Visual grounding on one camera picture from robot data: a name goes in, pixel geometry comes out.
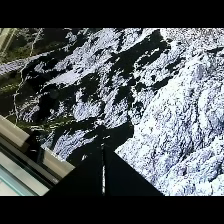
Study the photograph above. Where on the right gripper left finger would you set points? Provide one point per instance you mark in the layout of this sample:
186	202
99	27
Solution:
86	180

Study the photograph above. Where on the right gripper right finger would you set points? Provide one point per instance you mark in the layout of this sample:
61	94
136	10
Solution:
126	181

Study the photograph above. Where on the silver frame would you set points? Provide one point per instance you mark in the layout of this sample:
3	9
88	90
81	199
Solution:
20	160

